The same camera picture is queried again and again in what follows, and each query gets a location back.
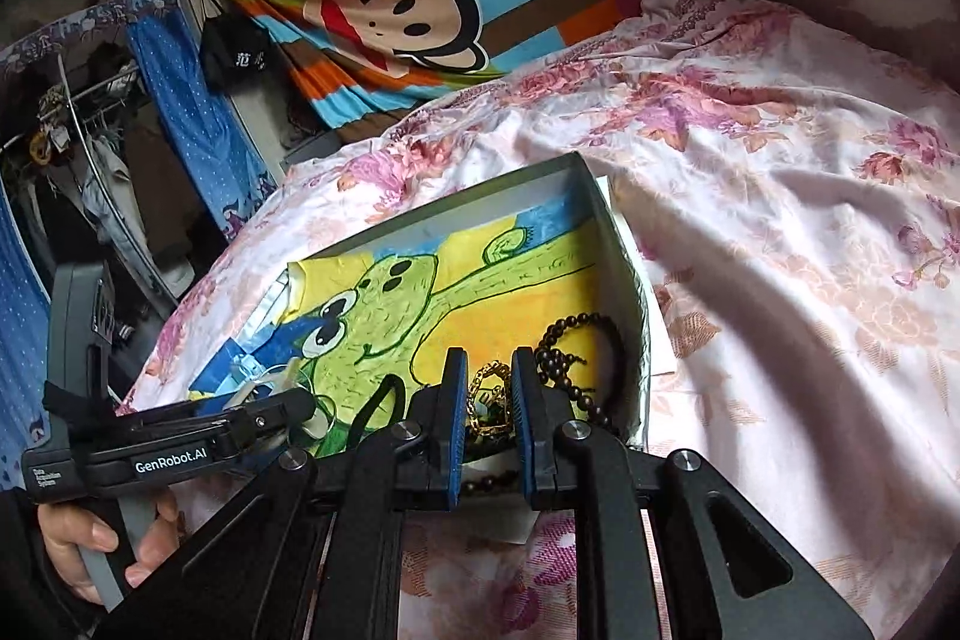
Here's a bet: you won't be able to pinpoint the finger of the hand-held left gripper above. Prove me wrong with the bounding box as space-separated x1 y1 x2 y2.
221 389 317 457

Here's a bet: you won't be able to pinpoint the gold chain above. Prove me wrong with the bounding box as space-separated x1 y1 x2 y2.
465 361 526 442

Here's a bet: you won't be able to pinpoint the person's left hand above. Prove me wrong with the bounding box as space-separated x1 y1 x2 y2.
37 486 181 588

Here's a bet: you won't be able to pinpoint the hanging clothes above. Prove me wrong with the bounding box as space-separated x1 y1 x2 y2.
0 55 196 311

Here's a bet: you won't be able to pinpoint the pink floral bedsheet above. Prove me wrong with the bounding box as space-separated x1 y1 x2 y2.
112 0 960 640

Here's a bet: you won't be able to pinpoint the grey cardboard box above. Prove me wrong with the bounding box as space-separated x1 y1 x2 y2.
184 151 653 470

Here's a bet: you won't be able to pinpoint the black hair tie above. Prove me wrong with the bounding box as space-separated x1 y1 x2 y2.
346 377 410 457

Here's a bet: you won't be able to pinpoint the dark bead bracelet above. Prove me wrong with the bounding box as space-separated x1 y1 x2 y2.
420 312 627 498

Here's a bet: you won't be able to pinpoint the frog drawing paper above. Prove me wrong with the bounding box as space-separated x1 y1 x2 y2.
187 201 627 461

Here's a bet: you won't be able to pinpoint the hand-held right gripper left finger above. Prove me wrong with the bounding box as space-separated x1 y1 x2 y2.
94 347 470 640

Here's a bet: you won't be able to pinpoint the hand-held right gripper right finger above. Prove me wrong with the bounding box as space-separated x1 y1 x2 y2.
511 346 875 640

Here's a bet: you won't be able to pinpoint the blue fabric wardrobe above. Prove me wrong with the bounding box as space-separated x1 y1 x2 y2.
0 0 282 491

